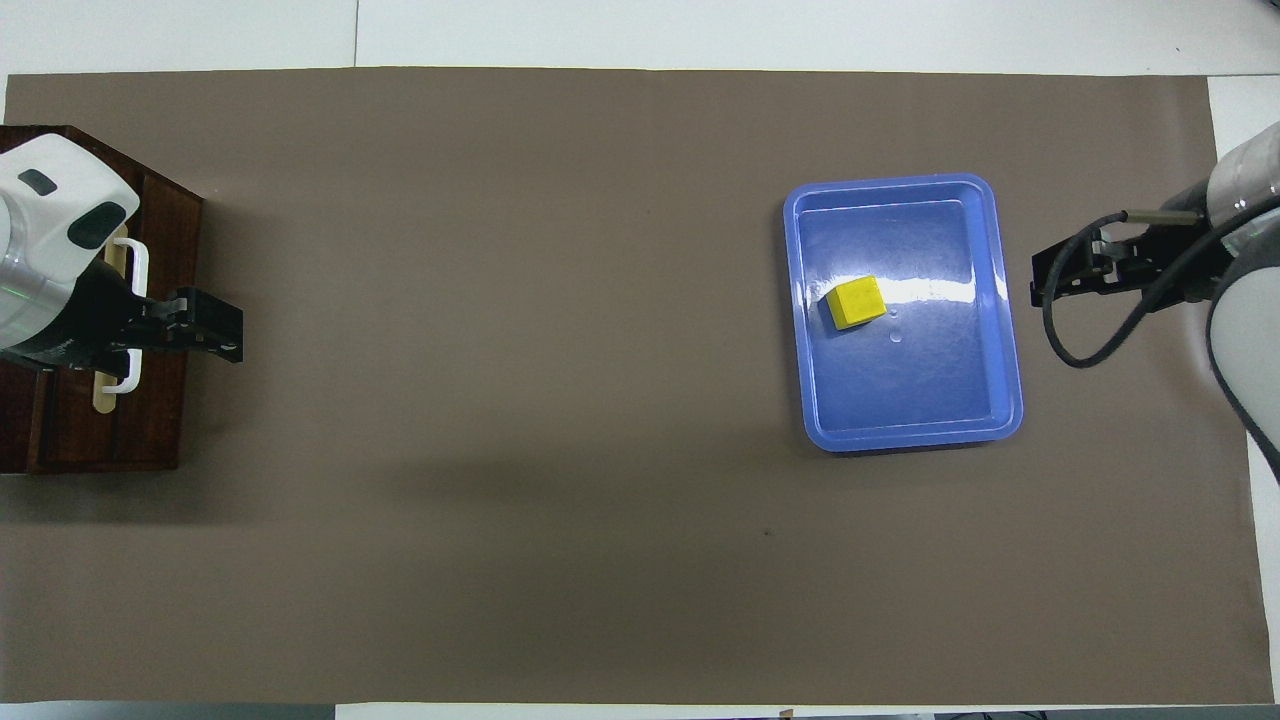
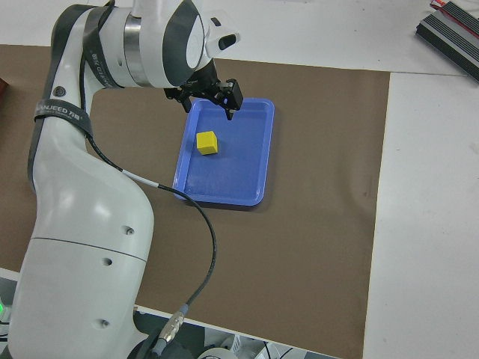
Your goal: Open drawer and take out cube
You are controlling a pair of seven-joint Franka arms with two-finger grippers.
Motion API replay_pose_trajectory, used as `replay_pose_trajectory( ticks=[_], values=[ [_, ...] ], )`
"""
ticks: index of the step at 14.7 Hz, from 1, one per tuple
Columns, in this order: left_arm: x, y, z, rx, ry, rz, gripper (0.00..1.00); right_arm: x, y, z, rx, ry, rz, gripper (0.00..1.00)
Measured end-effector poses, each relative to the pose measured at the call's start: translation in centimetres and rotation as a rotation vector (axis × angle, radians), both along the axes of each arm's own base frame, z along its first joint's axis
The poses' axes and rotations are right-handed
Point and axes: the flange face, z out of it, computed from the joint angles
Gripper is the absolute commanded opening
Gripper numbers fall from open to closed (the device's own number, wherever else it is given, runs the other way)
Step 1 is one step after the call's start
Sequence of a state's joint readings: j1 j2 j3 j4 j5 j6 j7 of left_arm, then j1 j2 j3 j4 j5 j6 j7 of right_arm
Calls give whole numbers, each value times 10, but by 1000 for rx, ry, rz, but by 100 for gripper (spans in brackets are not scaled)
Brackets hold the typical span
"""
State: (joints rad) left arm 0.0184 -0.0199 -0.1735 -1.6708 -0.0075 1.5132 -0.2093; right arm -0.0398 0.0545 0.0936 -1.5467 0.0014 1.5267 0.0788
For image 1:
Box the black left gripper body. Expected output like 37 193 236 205
0 262 171 371

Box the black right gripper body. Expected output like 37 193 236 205
1095 222 1236 306

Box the white drawer handle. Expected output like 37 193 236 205
100 237 151 393

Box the wooden drawer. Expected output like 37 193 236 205
25 170 204 471

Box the yellow cube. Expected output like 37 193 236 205
825 276 889 332

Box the dark brown wooden cabinet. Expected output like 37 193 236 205
0 125 206 475

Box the blue plastic tray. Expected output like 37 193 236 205
783 173 1025 453

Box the brown table mat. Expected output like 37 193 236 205
0 67 1276 706

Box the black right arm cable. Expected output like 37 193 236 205
1042 207 1280 369

